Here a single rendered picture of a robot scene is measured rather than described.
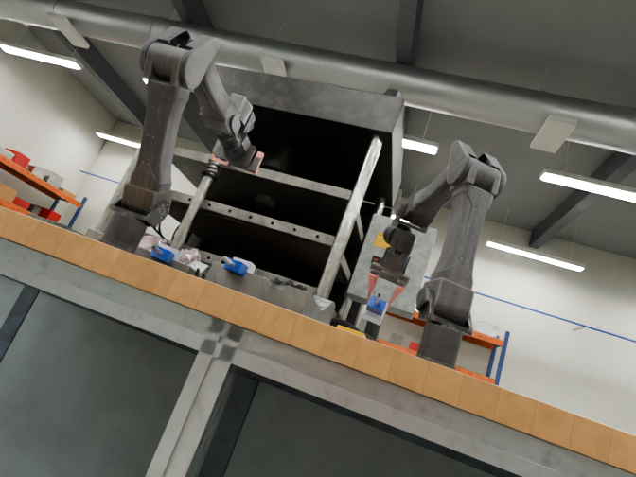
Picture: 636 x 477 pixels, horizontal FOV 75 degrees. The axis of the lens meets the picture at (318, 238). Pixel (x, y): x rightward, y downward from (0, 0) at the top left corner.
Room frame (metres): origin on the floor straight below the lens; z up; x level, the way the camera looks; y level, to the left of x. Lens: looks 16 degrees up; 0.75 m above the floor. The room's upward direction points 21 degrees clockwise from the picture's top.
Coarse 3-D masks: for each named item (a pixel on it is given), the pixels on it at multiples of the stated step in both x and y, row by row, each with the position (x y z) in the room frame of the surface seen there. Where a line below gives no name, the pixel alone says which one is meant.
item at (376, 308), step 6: (378, 294) 0.96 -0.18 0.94; (372, 300) 1.01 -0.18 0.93; (378, 300) 0.97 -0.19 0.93; (366, 306) 1.02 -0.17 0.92; (372, 306) 1.01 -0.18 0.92; (378, 306) 1.00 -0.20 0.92; (384, 306) 1.00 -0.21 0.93; (366, 312) 1.04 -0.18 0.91; (372, 312) 1.04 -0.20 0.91; (378, 312) 1.02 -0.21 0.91; (384, 312) 1.04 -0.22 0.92; (366, 318) 1.07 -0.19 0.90; (372, 318) 1.04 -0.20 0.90; (378, 318) 1.04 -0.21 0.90; (378, 324) 1.06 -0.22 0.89
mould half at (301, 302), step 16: (208, 272) 1.03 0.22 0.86; (224, 272) 1.02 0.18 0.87; (240, 288) 1.00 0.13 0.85; (256, 288) 0.99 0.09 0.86; (272, 288) 0.98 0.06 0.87; (288, 288) 0.97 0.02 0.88; (288, 304) 0.97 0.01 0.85; (304, 304) 0.96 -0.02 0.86; (320, 304) 1.21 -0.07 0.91; (320, 320) 1.17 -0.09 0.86
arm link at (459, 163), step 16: (464, 144) 0.73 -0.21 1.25; (464, 160) 0.69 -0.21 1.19; (480, 160) 0.77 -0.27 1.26; (496, 160) 0.74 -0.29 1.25; (448, 176) 0.74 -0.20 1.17; (464, 176) 0.69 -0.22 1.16; (416, 192) 0.92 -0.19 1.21; (432, 192) 0.85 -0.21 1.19; (448, 192) 0.83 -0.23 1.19; (416, 208) 0.91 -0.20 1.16; (432, 208) 0.89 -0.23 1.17; (416, 224) 0.97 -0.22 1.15
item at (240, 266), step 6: (222, 258) 0.93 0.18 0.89; (228, 258) 0.94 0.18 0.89; (234, 258) 1.02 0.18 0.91; (228, 264) 0.95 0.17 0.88; (234, 264) 0.97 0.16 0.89; (240, 264) 0.97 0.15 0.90; (246, 264) 1.01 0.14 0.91; (252, 264) 1.02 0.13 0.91; (228, 270) 0.99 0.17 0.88; (234, 270) 0.98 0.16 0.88; (240, 270) 0.98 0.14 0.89; (246, 270) 1.01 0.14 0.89; (252, 270) 1.03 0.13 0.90
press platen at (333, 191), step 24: (192, 168) 2.20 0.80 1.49; (240, 168) 1.98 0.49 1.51; (264, 168) 1.95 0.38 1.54; (216, 192) 2.48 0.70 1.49; (240, 192) 2.30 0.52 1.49; (264, 192) 2.15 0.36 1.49; (288, 192) 2.02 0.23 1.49; (312, 192) 1.89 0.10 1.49; (336, 192) 1.84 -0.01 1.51; (288, 216) 2.41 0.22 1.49; (312, 216) 2.24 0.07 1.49; (336, 216) 2.10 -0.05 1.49; (360, 216) 2.10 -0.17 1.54; (360, 240) 2.36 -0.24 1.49
